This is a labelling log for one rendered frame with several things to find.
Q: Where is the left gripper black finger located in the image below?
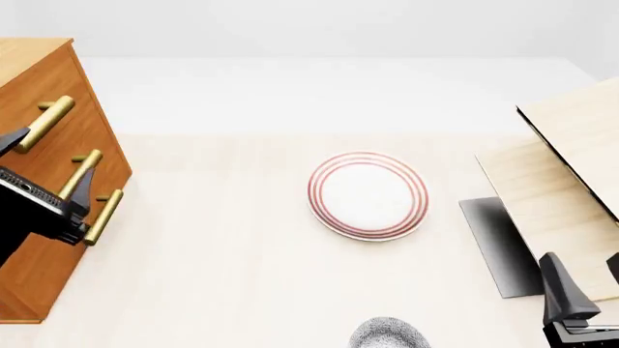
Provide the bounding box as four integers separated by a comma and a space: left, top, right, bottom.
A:
0, 127, 32, 159
59, 166, 96, 228

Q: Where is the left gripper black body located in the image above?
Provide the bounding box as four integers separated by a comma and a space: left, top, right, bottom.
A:
0, 165, 92, 247

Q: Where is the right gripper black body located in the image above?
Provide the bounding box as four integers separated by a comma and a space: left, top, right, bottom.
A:
542, 311, 619, 348

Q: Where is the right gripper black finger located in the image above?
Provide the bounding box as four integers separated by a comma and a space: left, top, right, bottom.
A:
538, 251, 602, 327
605, 251, 619, 286

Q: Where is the wooden cabinet drawer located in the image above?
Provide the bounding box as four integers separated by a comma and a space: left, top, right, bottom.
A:
0, 93, 118, 276
0, 136, 133, 324
0, 39, 99, 183

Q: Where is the wooden cabinet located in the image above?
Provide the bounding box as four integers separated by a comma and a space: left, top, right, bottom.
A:
0, 37, 133, 325

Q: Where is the grey patterned bowl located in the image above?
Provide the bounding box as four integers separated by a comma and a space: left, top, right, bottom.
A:
347, 316, 433, 348

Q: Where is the pale wooden shelf black side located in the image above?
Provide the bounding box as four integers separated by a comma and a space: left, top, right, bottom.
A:
457, 75, 619, 303

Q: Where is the white plate with red rings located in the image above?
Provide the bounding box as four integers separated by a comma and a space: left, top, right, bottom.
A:
307, 151, 431, 244

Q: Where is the brass drawer handle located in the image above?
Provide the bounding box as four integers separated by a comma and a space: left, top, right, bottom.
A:
57, 148, 104, 201
82, 188, 125, 247
13, 95, 76, 154

